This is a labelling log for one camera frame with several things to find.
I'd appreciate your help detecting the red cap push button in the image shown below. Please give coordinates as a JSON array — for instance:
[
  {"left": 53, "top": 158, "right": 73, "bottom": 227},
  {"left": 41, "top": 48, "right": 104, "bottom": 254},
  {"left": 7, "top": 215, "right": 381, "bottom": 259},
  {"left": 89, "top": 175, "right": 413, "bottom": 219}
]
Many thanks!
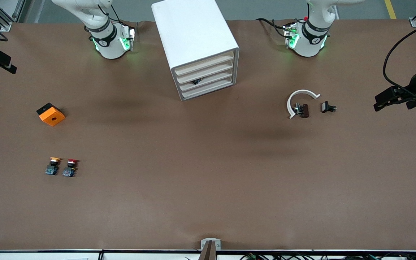
[{"left": 62, "top": 158, "right": 79, "bottom": 178}]

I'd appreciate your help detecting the yellow cap push button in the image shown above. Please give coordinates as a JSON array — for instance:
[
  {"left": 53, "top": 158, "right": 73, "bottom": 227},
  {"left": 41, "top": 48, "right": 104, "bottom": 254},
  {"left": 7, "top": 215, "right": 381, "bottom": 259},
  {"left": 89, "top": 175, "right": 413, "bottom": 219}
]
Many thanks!
[{"left": 45, "top": 157, "right": 62, "bottom": 176}]

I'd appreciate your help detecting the white drawer cabinet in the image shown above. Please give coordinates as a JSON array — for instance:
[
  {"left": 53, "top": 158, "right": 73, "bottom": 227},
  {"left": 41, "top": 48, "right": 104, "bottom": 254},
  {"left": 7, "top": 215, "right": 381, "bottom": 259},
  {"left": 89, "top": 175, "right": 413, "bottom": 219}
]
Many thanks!
[{"left": 151, "top": 0, "right": 240, "bottom": 101}]

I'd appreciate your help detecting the orange and black box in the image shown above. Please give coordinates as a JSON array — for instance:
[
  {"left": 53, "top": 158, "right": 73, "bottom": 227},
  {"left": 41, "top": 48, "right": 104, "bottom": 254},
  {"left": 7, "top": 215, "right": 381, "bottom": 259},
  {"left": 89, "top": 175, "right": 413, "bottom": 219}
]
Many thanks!
[{"left": 36, "top": 103, "right": 66, "bottom": 127}]

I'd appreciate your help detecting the small brown black component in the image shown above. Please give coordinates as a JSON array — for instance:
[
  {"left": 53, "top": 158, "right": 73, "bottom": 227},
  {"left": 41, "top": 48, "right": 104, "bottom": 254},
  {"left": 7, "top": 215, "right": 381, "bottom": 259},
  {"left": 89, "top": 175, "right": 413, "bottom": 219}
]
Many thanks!
[{"left": 293, "top": 103, "right": 309, "bottom": 118}]

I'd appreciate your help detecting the brown table mat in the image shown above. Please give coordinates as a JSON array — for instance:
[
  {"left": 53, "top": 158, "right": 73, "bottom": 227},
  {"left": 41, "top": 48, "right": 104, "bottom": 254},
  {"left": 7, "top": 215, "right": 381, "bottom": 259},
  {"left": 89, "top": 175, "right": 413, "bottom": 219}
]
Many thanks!
[{"left": 0, "top": 19, "right": 416, "bottom": 251}]

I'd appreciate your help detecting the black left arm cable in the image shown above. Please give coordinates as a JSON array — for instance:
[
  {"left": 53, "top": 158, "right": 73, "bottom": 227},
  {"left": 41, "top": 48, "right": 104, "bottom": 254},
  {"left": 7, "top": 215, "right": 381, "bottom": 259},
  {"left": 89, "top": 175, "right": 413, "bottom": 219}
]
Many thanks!
[{"left": 383, "top": 18, "right": 416, "bottom": 89}]

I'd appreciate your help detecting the white curved plastic ring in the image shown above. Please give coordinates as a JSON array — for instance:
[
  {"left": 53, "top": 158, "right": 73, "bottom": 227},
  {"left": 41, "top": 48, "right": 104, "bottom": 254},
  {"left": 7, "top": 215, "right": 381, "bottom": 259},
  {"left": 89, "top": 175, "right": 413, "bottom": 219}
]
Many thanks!
[{"left": 287, "top": 89, "right": 321, "bottom": 119}]

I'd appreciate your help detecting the black base power cable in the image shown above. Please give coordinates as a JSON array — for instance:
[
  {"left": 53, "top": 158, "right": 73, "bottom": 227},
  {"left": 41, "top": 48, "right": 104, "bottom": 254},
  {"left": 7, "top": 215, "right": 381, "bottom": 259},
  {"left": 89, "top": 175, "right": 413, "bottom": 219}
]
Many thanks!
[{"left": 256, "top": 17, "right": 289, "bottom": 38}]

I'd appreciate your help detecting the grey metal bracket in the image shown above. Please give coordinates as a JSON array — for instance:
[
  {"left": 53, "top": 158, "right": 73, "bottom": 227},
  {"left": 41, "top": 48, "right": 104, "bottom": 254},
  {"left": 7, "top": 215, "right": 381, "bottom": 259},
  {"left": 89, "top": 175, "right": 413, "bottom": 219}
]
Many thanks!
[{"left": 201, "top": 238, "right": 221, "bottom": 250}]

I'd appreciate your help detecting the dark brown post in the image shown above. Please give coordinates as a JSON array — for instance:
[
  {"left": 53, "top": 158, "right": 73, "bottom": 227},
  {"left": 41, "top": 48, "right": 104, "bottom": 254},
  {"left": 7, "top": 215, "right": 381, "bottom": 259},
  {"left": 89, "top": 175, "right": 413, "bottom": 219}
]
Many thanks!
[{"left": 199, "top": 241, "right": 216, "bottom": 260}]

